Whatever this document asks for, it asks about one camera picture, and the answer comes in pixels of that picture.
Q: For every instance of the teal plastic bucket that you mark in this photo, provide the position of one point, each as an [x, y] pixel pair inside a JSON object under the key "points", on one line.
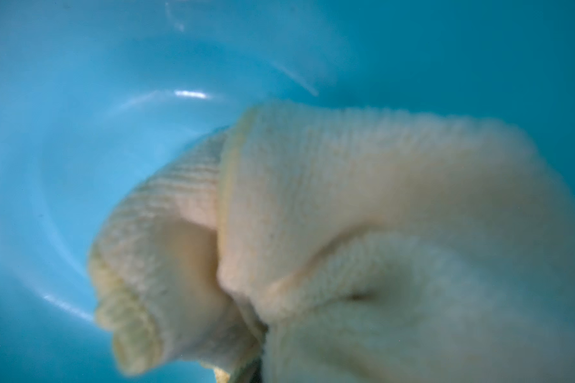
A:
{"points": [[96, 95]]}

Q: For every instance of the yellow microfiber cloth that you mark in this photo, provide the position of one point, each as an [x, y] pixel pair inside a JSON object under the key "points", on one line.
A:
{"points": [[308, 244]]}

